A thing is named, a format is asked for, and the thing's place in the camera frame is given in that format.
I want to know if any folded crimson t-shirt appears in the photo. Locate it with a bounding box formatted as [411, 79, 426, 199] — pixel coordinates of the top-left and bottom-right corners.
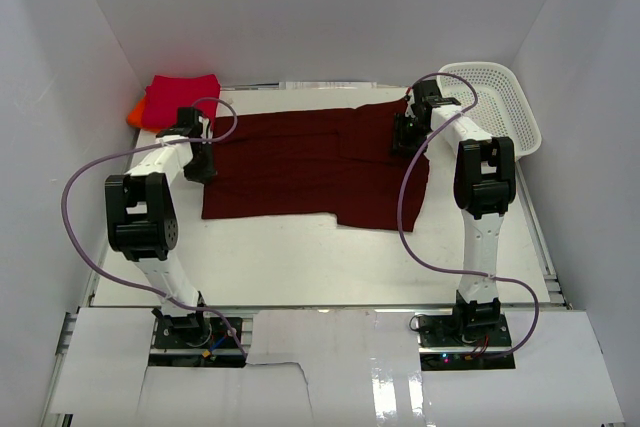
[141, 74, 221, 131]

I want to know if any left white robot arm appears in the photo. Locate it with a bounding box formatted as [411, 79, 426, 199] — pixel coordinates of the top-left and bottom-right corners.
[105, 107, 217, 347]

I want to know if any white perforated plastic basket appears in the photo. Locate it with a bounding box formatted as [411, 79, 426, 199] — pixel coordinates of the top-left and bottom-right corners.
[436, 61, 542, 159]

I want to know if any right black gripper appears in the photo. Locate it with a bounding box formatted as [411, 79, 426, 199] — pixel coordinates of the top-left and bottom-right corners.
[390, 114, 432, 159]

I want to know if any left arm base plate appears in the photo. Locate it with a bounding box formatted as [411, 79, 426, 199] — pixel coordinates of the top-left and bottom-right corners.
[148, 316, 246, 368]

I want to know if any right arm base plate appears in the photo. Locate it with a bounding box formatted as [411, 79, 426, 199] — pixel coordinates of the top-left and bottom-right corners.
[408, 314, 516, 372]

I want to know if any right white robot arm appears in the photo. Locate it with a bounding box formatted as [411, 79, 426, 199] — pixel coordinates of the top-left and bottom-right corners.
[392, 80, 516, 346]

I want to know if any folded orange t-shirt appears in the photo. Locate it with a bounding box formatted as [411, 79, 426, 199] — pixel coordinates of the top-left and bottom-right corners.
[126, 97, 147, 129]

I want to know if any dark red t-shirt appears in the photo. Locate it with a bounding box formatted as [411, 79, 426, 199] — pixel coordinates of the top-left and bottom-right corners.
[201, 99, 429, 232]

